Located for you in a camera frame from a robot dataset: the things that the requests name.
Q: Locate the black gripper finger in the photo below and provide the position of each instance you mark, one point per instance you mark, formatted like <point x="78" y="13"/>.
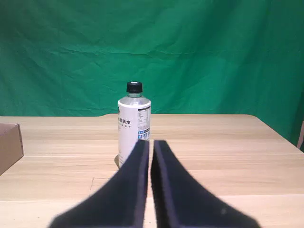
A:
<point x="180" y="194"/>
<point x="123" y="190"/>

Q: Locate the white bottle with black cap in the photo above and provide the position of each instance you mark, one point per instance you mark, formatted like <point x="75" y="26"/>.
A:
<point x="128" y="133"/>

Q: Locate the pink object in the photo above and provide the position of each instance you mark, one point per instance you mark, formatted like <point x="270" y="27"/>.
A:
<point x="301" y="137"/>

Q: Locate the green backdrop cloth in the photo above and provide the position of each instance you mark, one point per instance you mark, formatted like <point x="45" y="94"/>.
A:
<point x="152" y="47"/>

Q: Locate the brown cardboard box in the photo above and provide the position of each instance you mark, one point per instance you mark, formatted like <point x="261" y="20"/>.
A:
<point x="9" y="145"/>

